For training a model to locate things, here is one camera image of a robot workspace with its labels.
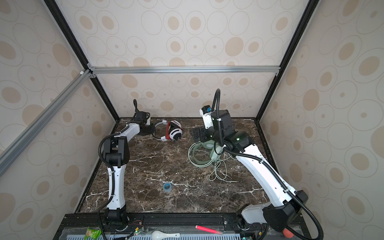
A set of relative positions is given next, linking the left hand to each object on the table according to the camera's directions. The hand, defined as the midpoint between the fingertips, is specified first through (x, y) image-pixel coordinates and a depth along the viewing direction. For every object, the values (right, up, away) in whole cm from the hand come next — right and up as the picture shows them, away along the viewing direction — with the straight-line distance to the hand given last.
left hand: (158, 125), depth 109 cm
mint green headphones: (+40, -17, -16) cm, 46 cm away
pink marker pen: (+34, -52, -37) cm, 72 cm away
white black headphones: (+13, -4, -8) cm, 15 cm away
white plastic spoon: (+10, -53, -39) cm, 67 cm away
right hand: (+29, -3, -38) cm, 48 cm away
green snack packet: (-20, -52, -40) cm, 69 cm away
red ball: (+69, -52, -40) cm, 96 cm away
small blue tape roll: (+11, -37, -24) cm, 45 cm away
